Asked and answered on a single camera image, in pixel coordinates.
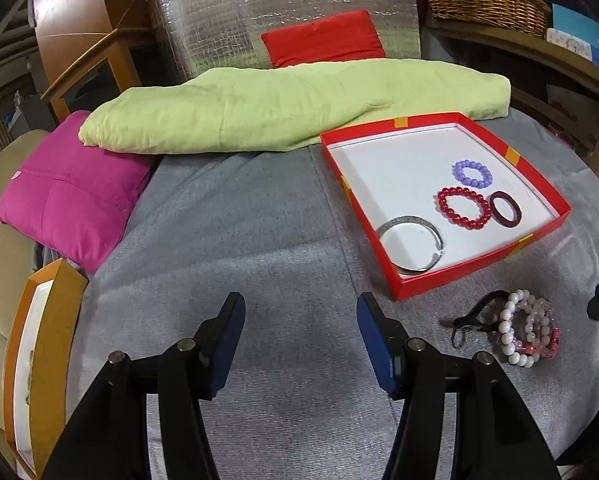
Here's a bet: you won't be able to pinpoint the dark red bangle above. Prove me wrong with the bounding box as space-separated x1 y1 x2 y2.
489 191 522 228

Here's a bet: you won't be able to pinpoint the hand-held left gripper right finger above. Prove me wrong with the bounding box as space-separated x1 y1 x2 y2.
357 292 563 480

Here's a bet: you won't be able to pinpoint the silver insulated bag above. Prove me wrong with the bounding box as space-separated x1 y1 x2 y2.
146 0 423 86

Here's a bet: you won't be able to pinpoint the wooden shelf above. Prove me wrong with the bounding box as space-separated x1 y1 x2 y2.
424 12 599 178

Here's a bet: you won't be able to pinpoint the orange box lid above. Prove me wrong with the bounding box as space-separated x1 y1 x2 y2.
2 258 89 478

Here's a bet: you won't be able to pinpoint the pink bead bracelet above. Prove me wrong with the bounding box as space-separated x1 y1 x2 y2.
514 297 563 361

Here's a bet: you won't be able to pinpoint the wooden chair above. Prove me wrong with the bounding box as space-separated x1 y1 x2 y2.
29 0 162 120

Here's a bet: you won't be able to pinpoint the black hair tie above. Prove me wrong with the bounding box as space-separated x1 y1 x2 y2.
451 290 511 349

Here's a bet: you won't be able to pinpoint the silver bangle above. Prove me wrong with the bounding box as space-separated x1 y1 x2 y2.
378 215 447 275

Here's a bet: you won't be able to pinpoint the green folded blanket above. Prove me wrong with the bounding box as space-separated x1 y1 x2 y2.
78 57 511 155

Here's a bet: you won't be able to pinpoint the grey blanket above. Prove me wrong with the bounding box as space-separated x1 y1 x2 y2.
39 105 599 480

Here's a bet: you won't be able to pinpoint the red cardboard box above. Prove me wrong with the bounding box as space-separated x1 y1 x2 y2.
320 112 572 302

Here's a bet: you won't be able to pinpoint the purple bead bracelet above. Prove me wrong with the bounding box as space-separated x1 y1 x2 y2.
452 159 495 190

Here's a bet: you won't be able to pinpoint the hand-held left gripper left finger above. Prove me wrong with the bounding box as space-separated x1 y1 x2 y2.
40 292 246 480

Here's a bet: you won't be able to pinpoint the magenta cushion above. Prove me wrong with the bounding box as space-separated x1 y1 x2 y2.
0 110 156 276

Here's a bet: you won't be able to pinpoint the red cushion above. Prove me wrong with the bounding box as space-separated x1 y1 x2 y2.
260 9 385 68

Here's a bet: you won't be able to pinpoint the white pearl bracelet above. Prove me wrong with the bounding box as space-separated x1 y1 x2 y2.
499 289 547 368

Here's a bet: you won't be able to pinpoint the blue book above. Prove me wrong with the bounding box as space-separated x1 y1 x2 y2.
546 3 599 72

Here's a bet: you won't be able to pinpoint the red bead bracelet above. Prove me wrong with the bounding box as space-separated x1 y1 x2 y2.
437 186 492 231

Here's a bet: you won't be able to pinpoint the beige sofa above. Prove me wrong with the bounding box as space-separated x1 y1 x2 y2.
0 129 50 433

